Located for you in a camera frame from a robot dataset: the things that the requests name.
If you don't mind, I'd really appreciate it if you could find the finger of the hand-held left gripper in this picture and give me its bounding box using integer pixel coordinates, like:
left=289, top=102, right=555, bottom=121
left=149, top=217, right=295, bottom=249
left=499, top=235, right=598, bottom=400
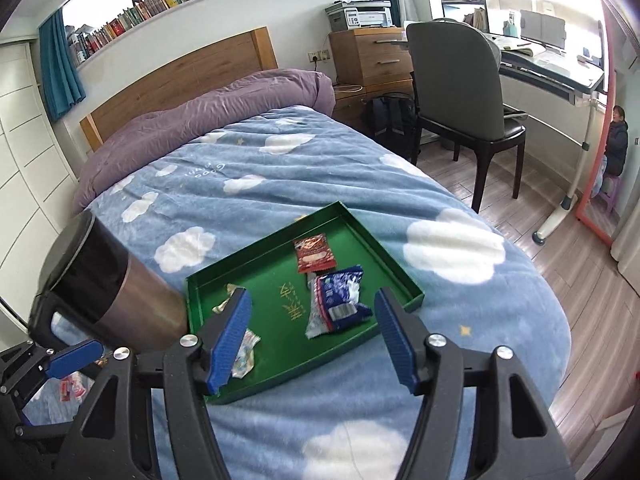
left=14, top=410, right=87, bottom=438
left=0, top=338, right=103, bottom=396

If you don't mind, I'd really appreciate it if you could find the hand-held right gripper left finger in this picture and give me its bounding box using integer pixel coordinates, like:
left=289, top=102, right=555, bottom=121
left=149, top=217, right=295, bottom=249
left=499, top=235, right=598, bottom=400
left=60, top=287, right=253, bottom=480

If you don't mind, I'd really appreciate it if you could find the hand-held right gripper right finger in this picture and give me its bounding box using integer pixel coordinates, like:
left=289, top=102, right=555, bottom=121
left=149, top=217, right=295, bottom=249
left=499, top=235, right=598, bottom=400
left=374, top=287, right=576, bottom=480

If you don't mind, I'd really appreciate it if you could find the clear candy packet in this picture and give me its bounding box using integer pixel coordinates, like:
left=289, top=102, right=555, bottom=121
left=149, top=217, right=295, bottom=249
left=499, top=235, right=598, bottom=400
left=230, top=327, right=262, bottom=380

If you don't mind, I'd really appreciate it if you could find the small red candy packet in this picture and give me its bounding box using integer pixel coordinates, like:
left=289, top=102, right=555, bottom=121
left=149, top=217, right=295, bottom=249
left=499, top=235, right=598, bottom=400
left=59, top=372, right=96, bottom=403

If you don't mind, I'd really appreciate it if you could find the blue and white snack packet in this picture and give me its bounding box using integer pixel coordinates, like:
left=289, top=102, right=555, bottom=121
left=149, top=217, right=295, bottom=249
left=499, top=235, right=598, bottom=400
left=305, top=266, right=375, bottom=339

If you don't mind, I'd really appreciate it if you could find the green tray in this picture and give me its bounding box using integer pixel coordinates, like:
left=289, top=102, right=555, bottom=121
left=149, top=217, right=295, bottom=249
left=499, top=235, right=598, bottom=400
left=185, top=201, right=426, bottom=406

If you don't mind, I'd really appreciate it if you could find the red noodle print snack packet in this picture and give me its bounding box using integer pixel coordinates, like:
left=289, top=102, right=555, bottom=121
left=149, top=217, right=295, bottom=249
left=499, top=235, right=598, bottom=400
left=292, top=232, right=340, bottom=274

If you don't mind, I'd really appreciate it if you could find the black backpack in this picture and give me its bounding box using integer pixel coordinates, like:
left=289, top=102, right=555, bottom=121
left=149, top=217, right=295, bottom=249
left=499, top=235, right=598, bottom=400
left=362, top=92, right=418, bottom=161

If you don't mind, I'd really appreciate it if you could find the white wardrobe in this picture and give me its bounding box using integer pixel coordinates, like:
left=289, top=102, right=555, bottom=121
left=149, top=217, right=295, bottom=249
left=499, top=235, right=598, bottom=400
left=0, top=42, right=78, bottom=311

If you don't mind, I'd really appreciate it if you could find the purple duvet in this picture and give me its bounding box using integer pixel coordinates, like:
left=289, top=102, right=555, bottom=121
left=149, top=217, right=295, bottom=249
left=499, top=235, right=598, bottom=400
left=72, top=70, right=336, bottom=216

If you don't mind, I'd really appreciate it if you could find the low wooden nightstand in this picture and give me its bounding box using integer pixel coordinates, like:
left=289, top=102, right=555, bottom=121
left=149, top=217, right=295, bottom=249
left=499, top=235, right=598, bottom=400
left=332, top=87, right=376, bottom=131

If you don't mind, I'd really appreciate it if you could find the grey chair with black legs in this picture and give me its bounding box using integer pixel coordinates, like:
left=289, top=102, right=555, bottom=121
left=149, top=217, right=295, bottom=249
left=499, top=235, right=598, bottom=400
left=405, top=20, right=528, bottom=214

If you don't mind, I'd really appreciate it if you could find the wooden headboard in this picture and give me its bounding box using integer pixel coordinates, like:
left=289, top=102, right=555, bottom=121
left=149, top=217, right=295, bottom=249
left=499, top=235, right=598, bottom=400
left=80, top=26, right=278, bottom=153

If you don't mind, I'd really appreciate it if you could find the wooden drawer cabinet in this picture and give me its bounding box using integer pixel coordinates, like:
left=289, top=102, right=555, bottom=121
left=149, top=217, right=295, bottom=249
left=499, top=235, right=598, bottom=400
left=328, top=26, right=416, bottom=87

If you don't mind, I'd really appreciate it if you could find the grey and white desk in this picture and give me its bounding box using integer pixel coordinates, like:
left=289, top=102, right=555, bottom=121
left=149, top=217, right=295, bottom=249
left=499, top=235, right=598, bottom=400
left=492, top=35, right=608, bottom=246

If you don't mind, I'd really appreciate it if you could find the white printer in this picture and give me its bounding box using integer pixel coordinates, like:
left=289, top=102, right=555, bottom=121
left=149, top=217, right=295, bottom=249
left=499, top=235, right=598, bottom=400
left=325, top=1, right=395, bottom=32

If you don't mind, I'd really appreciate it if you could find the computer monitor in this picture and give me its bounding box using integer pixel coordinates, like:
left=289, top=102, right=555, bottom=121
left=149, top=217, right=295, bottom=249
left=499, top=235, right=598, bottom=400
left=442, top=2, right=488, bottom=28

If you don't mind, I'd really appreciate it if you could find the grey book stand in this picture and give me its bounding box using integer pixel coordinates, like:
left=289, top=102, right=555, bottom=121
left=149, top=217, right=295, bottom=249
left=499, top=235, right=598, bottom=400
left=520, top=9, right=566, bottom=41

